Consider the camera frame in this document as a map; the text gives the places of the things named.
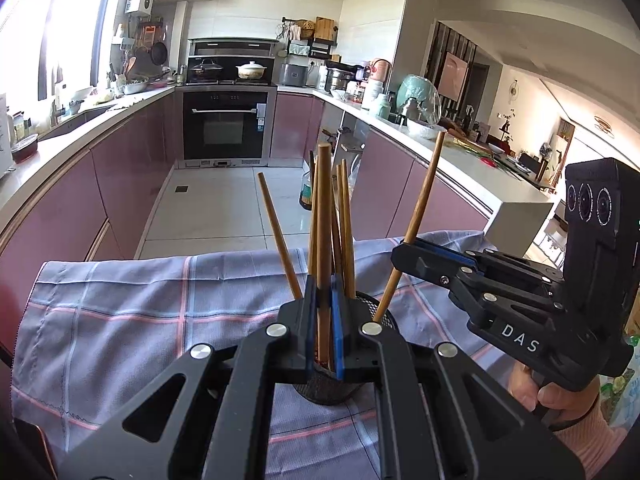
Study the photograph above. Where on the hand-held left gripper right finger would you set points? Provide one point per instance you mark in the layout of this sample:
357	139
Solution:
339	335

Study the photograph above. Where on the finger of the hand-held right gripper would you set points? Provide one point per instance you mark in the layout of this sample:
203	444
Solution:
450	251
430	267

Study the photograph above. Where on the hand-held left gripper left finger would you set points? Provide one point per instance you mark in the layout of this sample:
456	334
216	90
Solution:
306	330

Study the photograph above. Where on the black mesh utensil holder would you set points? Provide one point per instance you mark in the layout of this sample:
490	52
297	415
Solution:
325	392

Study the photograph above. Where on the wooden chopstick red patterned end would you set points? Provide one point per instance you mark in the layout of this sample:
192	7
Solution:
277	235
349	240

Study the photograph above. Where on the bundle of wooden chopsticks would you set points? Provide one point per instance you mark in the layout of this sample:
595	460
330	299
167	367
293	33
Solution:
341	195

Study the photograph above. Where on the person's right hand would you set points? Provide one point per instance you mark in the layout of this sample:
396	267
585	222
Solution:
560	407

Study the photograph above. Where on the pink base cabinet run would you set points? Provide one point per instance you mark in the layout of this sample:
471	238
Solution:
100	185
385	185

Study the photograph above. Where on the white bowl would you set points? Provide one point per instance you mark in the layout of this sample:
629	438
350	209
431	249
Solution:
425	129

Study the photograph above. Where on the plastic oil bottle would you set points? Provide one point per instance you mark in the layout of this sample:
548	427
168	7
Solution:
305	192

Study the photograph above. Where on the pale green food cover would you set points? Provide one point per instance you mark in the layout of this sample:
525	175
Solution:
417	95

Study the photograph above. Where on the grey plaid tablecloth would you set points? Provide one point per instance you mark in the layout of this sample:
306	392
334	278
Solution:
125	320

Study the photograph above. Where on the pink kettle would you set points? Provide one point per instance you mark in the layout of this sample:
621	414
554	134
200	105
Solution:
381	71

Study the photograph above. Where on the black built-in oven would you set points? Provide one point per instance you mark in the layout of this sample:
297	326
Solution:
225	130

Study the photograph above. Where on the silver countertop appliance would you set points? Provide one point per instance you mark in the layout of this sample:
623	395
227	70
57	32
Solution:
292	75

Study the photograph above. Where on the wooden cutting board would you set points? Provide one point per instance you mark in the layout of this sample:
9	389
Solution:
324	27

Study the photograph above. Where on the white ceramic casserole pot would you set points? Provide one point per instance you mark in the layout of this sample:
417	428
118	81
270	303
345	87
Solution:
251	71

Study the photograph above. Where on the black lidded pot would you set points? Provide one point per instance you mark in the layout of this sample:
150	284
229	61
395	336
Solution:
206	71

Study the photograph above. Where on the black range hood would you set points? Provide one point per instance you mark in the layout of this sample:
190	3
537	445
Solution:
232	48

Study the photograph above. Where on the metal basin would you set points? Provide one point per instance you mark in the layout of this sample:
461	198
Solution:
135	87

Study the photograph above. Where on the hanging black frying pan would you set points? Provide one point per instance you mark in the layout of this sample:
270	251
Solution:
159	53

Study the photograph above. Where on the steel sink faucet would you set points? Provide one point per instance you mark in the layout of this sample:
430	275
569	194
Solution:
56	115

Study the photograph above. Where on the dark red bowl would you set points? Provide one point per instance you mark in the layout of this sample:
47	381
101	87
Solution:
25	149

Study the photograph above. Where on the white toaster oven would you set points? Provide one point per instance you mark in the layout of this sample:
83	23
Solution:
5	145

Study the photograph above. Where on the kitchen window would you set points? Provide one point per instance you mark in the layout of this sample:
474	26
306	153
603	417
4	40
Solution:
30	35

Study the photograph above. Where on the framed wall picture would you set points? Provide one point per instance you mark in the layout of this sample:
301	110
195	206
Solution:
454	75

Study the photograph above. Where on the black wall shelf rack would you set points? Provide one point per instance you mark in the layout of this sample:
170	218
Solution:
305	50

